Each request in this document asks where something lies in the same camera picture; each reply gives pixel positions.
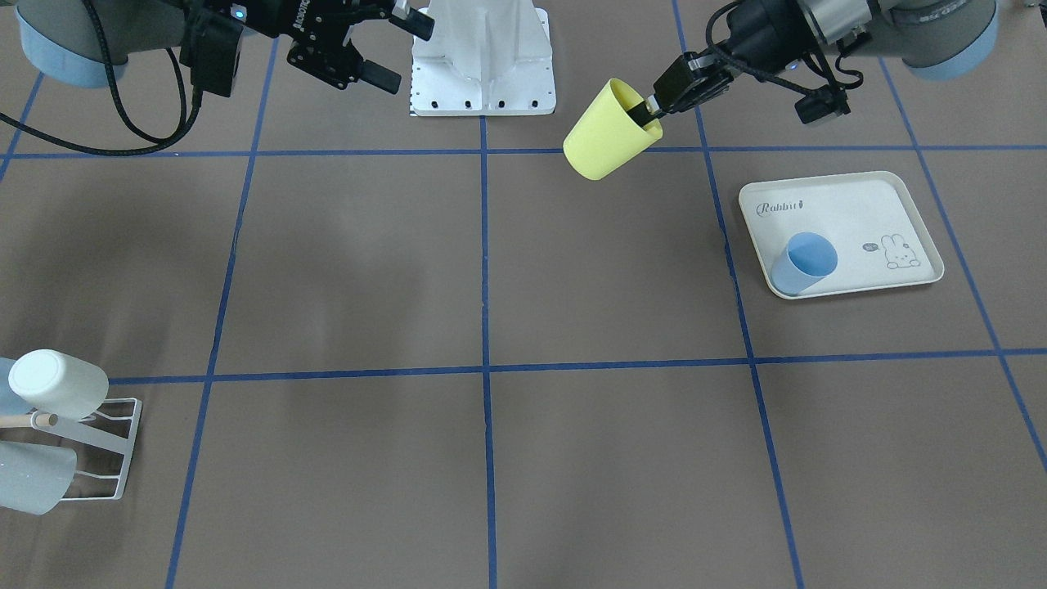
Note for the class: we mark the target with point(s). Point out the white plastic cup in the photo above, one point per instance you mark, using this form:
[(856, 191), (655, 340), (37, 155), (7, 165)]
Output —
[(55, 382)]

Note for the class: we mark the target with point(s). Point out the white wire cup rack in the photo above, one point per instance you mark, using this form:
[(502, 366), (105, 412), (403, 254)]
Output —
[(104, 441)]

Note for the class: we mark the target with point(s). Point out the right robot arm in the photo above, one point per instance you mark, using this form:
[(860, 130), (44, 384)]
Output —
[(67, 40)]

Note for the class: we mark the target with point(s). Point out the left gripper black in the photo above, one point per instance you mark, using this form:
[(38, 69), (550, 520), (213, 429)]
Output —
[(762, 31)]

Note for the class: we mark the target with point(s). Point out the grey plastic cup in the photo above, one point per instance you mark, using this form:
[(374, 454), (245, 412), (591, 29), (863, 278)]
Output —
[(35, 477)]

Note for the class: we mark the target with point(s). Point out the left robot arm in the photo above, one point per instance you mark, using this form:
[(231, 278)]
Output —
[(934, 39)]

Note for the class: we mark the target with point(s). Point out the cream plastic tray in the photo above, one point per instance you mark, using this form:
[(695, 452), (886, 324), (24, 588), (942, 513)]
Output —
[(870, 218)]

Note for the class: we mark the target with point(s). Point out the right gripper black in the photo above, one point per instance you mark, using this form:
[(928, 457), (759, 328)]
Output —
[(274, 18)]

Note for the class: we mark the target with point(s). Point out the yellow plastic cup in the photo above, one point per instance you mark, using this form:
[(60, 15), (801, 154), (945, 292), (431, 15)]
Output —
[(606, 136)]

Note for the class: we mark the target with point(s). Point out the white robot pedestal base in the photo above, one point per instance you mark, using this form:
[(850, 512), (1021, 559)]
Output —
[(484, 58)]

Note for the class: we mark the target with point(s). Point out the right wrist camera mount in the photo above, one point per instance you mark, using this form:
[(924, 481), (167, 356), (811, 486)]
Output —
[(210, 46)]

